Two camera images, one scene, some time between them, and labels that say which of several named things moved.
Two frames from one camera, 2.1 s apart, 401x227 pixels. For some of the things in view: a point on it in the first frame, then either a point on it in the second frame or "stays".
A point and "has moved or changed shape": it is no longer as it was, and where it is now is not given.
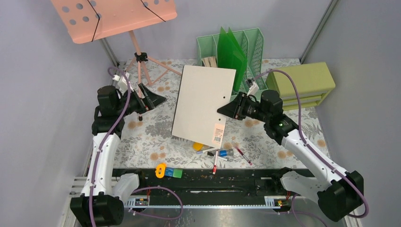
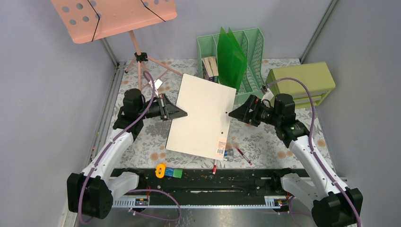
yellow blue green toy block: (161, 171) stays
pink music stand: (88, 20) stays
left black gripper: (152, 100) to (168, 110)
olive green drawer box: (314, 81) stays
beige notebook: (201, 91) has moved or changed shape
